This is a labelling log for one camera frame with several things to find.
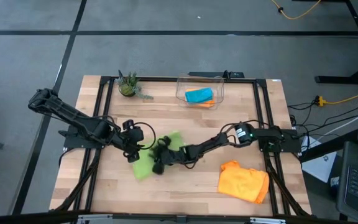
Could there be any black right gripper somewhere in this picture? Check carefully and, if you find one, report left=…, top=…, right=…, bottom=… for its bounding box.
left=152, top=135, right=183, bottom=175

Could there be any green microfiber towel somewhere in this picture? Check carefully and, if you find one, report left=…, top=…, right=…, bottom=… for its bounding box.
left=132, top=130, right=185, bottom=181

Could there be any orange microfiber towel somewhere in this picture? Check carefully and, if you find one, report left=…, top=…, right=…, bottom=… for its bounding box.
left=218, top=160, right=270, bottom=205
left=185, top=88, right=216, bottom=109

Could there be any teal microfiber towel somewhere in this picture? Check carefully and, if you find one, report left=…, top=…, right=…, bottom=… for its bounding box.
left=185, top=87, right=214, bottom=105

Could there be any potted succulent plant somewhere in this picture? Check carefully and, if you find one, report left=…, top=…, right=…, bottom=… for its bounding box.
left=114, top=70, right=154, bottom=100

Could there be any black gantry crossbar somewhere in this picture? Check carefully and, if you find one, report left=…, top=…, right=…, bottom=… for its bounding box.
left=0, top=210, right=358, bottom=224

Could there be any clear plastic bin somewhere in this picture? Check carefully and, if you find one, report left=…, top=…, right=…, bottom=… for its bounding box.
left=175, top=74, right=225, bottom=110

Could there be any white cardboard box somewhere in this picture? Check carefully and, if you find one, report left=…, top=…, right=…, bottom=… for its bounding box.
left=301, top=136, right=338, bottom=184

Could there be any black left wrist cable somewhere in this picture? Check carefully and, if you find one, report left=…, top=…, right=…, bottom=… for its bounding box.
left=134, top=121, right=157, bottom=151

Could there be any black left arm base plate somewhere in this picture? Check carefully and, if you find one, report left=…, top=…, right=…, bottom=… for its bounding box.
left=58, top=129, right=107, bottom=149

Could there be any black aluminium table frame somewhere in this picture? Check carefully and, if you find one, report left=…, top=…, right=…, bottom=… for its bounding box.
left=50, top=74, right=312, bottom=218

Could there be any silver metal bracket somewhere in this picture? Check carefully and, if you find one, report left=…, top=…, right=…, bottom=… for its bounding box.
left=76, top=213, right=114, bottom=224
left=249, top=217, right=287, bottom=224

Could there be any black power cable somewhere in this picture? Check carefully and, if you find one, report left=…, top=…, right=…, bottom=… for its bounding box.
left=287, top=95, right=320, bottom=110

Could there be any yellow cable with plug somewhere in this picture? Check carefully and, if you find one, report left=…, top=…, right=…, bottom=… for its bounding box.
left=314, top=93, right=358, bottom=107

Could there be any yellow extension cable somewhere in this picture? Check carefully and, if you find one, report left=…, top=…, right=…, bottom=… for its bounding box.
left=270, top=0, right=323, bottom=21

